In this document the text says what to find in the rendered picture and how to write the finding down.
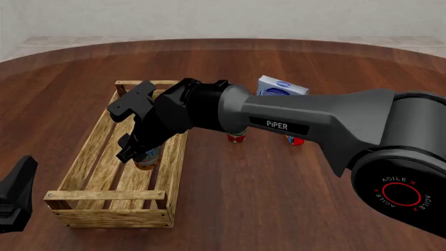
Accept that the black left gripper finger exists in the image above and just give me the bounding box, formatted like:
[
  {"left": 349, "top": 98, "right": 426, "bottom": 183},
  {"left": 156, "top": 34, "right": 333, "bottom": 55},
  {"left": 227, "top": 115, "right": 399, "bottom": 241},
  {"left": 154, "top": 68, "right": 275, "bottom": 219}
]
[{"left": 0, "top": 155, "right": 39, "bottom": 211}]

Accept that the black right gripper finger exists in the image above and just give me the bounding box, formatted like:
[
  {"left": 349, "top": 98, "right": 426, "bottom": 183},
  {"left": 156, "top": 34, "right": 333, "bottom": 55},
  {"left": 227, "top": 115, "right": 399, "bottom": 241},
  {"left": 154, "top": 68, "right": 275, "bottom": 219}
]
[
  {"left": 116, "top": 146, "right": 148, "bottom": 165},
  {"left": 118, "top": 133, "right": 135, "bottom": 151}
]

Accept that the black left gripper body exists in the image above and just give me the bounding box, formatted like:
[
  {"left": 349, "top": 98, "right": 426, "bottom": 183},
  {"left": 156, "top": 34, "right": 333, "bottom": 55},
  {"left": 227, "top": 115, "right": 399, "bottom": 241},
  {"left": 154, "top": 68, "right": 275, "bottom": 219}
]
[{"left": 0, "top": 204, "right": 34, "bottom": 234}]

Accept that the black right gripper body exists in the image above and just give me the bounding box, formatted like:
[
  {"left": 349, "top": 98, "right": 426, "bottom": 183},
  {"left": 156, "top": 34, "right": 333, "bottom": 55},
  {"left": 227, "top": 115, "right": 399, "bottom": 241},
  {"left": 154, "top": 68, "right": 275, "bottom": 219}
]
[{"left": 130, "top": 98, "right": 192, "bottom": 155}]

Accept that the alphabet soup can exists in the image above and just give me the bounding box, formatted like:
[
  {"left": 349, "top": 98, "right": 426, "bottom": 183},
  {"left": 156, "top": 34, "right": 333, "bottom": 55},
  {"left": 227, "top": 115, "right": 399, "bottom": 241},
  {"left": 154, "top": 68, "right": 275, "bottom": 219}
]
[{"left": 133, "top": 144, "right": 163, "bottom": 172}]

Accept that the wooden slat tray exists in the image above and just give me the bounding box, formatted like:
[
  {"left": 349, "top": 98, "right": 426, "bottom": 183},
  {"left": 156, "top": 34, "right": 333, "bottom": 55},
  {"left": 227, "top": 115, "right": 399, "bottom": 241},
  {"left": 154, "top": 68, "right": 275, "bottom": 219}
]
[{"left": 43, "top": 79, "right": 190, "bottom": 229}]

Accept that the red tomato sauce can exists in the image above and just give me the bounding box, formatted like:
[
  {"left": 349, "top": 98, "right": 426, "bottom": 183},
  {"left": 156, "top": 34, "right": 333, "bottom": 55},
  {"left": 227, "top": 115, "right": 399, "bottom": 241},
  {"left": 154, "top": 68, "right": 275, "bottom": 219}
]
[{"left": 226, "top": 128, "right": 249, "bottom": 144}]

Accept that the blue and white box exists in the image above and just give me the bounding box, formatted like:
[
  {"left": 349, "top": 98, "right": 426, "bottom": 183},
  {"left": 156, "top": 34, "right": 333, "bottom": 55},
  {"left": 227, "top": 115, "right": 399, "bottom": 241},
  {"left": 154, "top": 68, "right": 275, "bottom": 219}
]
[{"left": 256, "top": 75, "right": 311, "bottom": 96}]

